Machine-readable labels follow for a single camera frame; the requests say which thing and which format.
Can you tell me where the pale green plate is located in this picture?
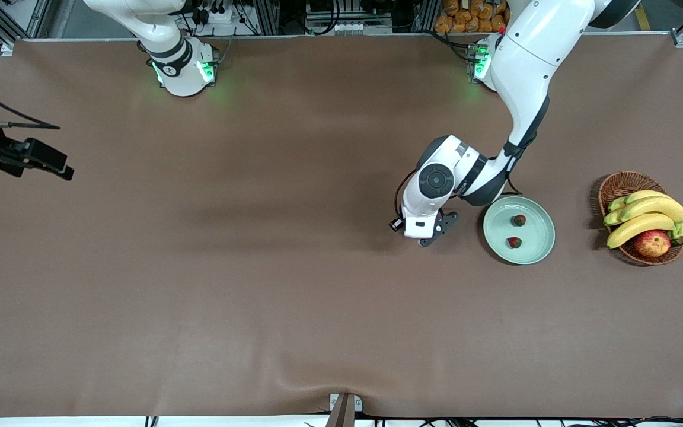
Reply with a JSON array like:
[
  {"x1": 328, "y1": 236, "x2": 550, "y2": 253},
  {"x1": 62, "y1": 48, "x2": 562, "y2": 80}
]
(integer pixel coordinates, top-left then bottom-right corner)
[{"x1": 483, "y1": 196, "x2": 556, "y2": 266}]

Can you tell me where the large table cover mat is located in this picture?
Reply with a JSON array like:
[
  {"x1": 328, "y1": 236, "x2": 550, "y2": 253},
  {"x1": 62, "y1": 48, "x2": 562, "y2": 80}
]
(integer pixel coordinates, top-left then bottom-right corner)
[{"x1": 0, "y1": 33, "x2": 683, "y2": 419}]

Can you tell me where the brown wooden bar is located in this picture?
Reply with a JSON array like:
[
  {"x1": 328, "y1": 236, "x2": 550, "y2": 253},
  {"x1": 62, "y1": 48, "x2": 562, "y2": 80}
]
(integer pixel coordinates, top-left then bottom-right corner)
[{"x1": 325, "y1": 394, "x2": 356, "y2": 427}]

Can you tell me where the bag of orange buns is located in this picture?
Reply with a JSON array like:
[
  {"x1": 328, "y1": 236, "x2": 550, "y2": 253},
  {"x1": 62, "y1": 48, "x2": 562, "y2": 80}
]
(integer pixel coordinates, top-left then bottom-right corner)
[{"x1": 435, "y1": 0, "x2": 514, "y2": 34}]

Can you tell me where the white power strip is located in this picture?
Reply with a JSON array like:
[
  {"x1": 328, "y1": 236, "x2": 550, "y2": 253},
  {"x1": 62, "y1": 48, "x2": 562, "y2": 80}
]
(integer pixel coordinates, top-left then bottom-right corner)
[{"x1": 196, "y1": 5, "x2": 237, "y2": 24}]

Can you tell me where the brown wicker basket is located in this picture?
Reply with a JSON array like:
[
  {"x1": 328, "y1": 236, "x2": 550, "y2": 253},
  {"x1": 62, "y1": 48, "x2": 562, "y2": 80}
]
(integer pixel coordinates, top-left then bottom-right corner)
[{"x1": 598, "y1": 171, "x2": 683, "y2": 267}]

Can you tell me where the yellow banana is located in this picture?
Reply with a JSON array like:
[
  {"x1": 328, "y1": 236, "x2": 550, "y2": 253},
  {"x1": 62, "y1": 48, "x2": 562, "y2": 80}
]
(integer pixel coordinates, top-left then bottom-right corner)
[
  {"x1": 607, "y1": 190, "x2": 671, "y2": 213},
  {"x1": 604, "y1": 196, "x2": 683, "y2": 238},
  {"x1": 607, "y1": 212, "x2": 677, "y2": 250}
]

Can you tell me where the red apple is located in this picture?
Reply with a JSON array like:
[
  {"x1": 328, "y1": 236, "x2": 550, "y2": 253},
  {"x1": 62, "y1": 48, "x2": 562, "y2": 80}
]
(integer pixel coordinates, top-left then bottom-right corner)
[{"x1": 634, "y1": 230, "x2": 672, "y2": 259}]

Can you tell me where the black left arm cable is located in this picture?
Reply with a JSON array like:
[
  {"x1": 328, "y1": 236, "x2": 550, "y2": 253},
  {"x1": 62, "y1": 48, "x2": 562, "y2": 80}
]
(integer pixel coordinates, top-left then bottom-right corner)
[{"x1": 394, "y1": 169, "x2": 523, "y2": 221}]

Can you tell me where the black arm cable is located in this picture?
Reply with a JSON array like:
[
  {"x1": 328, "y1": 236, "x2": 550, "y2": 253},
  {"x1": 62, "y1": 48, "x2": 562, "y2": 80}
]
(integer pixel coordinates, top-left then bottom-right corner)
[
  {"x1": 394, "y1": 169, "x2": 523, "y2": 221},
  {"x1": 0, "y1": 70, "x2": 62, "y2": 131}
]

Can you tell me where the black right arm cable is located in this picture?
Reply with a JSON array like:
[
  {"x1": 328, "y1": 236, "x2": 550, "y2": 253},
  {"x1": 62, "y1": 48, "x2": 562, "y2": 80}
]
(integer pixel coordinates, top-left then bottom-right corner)
[{"x1": 0, "y1": 70, "x2": 62, "y2": 131}]

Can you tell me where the metal table edge bracket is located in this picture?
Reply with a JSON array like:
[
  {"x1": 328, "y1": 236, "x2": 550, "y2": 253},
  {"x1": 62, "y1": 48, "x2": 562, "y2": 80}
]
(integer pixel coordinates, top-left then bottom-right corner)
[{"x1": 330, "y1": 393, "x2": 363, "y2": 412}]

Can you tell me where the aluminium frame post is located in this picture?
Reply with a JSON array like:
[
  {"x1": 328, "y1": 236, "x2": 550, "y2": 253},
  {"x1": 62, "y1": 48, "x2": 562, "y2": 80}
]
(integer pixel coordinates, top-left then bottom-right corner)
[
  {"x1": 416, "y1": 0, "x2": 440, "y2": 33},
  {"x1": 257, "y1": 0, "x2": 280, "y2": 35}
]

